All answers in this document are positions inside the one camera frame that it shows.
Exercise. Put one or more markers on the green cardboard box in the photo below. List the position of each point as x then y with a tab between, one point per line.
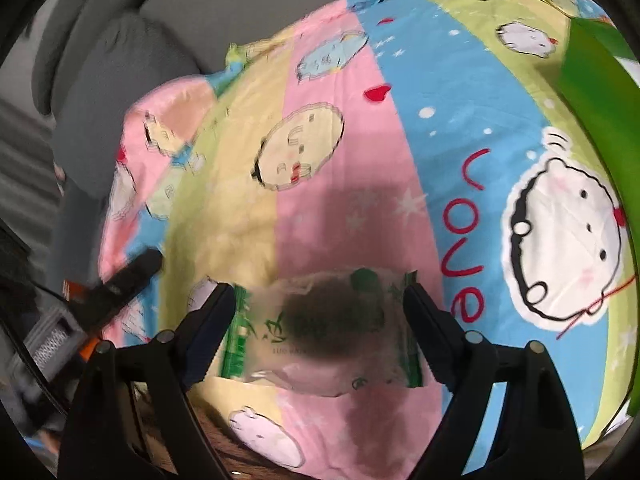
595	110

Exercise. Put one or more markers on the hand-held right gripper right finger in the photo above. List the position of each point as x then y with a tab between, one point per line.
425	332

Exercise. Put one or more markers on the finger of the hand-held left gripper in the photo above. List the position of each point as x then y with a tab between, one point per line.
132	275

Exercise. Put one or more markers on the printed cartoon blanket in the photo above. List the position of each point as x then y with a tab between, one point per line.
350	160

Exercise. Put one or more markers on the grey sofa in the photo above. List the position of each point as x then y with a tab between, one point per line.
100	85

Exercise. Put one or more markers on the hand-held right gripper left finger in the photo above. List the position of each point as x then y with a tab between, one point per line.
210	332

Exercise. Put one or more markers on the black device at left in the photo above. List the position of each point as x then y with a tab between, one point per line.
25	340

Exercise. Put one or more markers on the clear plastic packet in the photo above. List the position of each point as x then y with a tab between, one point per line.
320	330

